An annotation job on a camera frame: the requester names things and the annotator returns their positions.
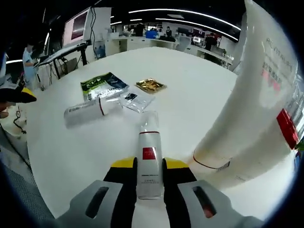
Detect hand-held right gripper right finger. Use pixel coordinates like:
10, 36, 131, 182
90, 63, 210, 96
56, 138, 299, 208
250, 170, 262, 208
161, 156, 264, 228

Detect white cloth bag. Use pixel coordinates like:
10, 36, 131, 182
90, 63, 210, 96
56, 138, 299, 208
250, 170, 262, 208
0, 102, 28, 143

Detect green black skincare sachet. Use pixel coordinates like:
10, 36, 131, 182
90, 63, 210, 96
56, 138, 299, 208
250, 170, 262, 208
80, 72, 130, 103

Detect gold skincare sachet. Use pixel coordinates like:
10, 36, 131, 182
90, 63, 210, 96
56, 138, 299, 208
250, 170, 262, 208
135, 79, 168, 95

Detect white skincare tube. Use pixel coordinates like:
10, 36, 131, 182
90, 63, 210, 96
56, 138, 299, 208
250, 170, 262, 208
192, 0, 299, 171

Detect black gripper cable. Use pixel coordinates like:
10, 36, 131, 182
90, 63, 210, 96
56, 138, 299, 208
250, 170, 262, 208
13, 104, 27, 135

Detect white office workstation desks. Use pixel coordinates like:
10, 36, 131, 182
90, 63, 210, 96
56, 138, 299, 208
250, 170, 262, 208
106, 33, 233, 69

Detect computer monitor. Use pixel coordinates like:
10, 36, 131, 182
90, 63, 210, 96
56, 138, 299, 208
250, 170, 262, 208
63, 8, 91, 47

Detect standing desk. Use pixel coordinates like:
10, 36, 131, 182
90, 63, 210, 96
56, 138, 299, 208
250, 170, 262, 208
35, 41, 89, 79

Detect clear skincare sachet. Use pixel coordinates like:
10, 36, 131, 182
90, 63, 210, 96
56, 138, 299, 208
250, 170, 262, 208
120, 91, 155, 114

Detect ceiling light strip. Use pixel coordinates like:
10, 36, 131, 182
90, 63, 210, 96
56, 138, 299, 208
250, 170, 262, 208
154, 18, 238, 38
129, 9, 242, 30

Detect small red label skincare bottle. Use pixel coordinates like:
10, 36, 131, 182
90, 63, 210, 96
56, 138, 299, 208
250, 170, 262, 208
135, 111, 165, 200
63, 97, 121, 129

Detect blue water jug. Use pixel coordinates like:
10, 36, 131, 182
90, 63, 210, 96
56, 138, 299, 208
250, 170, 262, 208
94, 40, 106, 59

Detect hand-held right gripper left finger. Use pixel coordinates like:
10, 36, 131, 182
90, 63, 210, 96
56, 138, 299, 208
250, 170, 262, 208
56, 156, 138, 228

